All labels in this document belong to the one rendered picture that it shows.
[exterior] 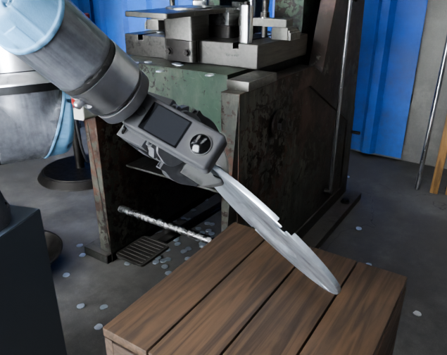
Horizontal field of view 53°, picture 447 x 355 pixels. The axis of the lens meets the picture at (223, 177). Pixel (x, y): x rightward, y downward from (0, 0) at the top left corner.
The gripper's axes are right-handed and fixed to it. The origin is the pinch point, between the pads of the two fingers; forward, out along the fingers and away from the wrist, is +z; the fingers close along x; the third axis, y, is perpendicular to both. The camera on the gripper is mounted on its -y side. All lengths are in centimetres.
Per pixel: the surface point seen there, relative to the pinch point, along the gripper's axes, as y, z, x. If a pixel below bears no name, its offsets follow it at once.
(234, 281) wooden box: 5.2, 22.6, 12.3
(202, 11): 50, 13, -38
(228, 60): 44, 24, -33
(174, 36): 57, 15, -31
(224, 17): 54, 23, -44
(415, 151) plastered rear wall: 52, 160, -84
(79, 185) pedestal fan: 132, 64, 19
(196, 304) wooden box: 5.0, 16.6, 18.7
